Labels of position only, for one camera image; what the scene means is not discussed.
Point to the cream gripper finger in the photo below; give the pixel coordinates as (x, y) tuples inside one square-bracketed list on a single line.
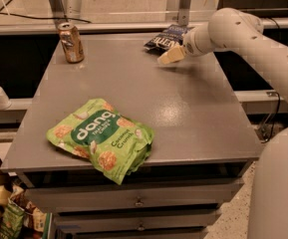
[(174, 54)]

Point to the blue chip bag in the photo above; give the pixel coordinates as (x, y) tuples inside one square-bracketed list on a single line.
[(168, 38)]

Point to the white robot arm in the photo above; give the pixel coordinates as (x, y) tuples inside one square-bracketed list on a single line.
[(231, 30)]

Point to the orange soda can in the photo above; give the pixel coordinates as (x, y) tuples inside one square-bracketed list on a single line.
[(71, 42)]

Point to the green rice chips bag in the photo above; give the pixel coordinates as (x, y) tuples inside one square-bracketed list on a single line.
[(114, 145)]

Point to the grey drawer cabinet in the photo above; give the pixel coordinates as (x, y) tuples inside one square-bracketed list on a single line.
[(203, 142)]

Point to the snack bags in box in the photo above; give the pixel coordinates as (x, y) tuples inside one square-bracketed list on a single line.
[(21, 214)]

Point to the metal railing frame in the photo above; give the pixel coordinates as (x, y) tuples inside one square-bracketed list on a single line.
[(28, 17)]

